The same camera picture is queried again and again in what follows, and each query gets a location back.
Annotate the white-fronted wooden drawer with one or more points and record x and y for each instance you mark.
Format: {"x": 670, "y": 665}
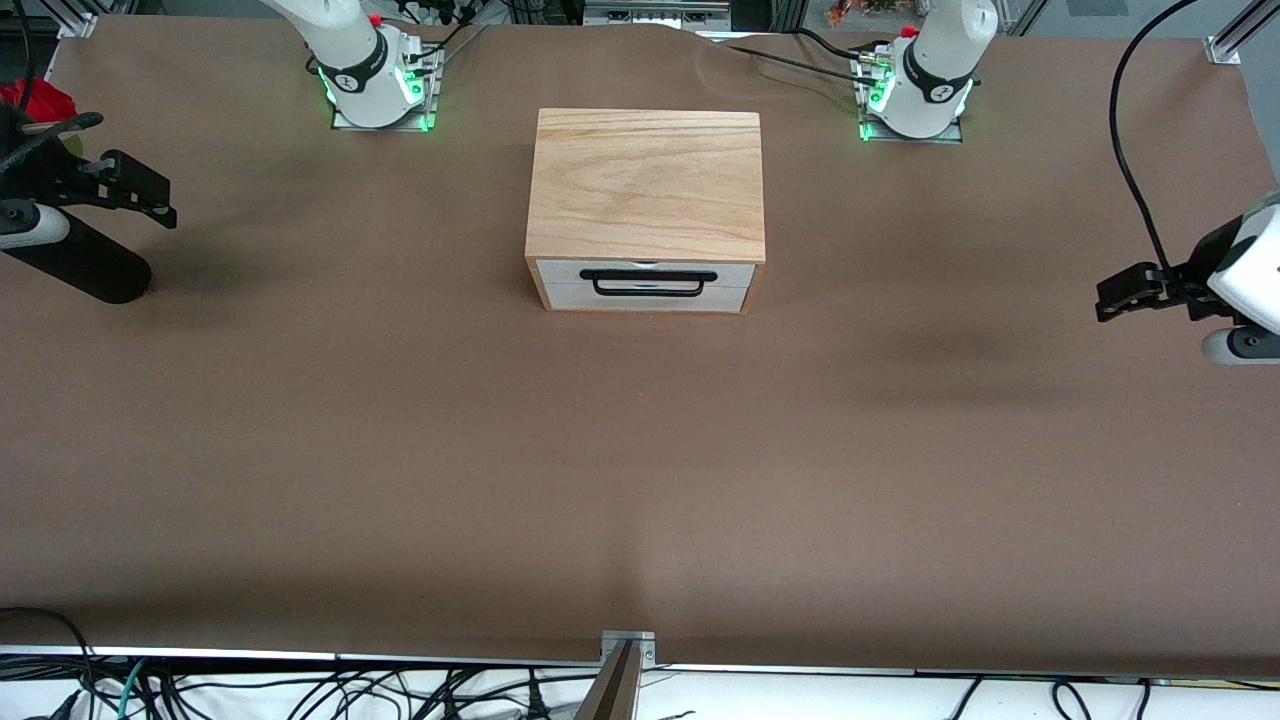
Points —
{"x": 560, "y": 290}

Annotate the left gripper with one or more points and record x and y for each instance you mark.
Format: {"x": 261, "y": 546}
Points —
{"x": 1193, "y": 271}

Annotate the black cylindrical vase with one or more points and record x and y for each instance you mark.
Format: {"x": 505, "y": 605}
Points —
{"x": 100, "y": 272}

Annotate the brown table mat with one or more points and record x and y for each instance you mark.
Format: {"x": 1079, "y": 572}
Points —
{"x": 640, "y": 480}

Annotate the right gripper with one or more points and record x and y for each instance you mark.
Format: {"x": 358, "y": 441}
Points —
{"x": 52, "y": 182}

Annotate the aluminium camera mount post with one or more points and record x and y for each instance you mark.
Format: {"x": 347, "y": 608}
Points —
{"x": 622, "y": 670}

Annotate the light wooden cabinet box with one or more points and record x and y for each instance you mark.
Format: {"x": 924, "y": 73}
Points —
{"x": 645, "y": 185}

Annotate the grey electronics box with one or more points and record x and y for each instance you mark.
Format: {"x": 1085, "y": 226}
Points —
{"x": 655, "y": 12}

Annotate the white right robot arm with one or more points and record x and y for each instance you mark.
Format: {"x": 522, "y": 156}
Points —
{"x": 355, "y": 75}

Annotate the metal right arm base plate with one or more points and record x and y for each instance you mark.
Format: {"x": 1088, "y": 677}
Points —
{"x": 425, "y": 95}

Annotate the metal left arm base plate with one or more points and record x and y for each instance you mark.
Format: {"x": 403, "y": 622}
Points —
{"x": 953, "y": 133}

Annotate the aluminium frame profile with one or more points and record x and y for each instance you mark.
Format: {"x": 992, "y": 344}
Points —
{"x": 1235, "y": 40}
{"x": 72, "y": 20}

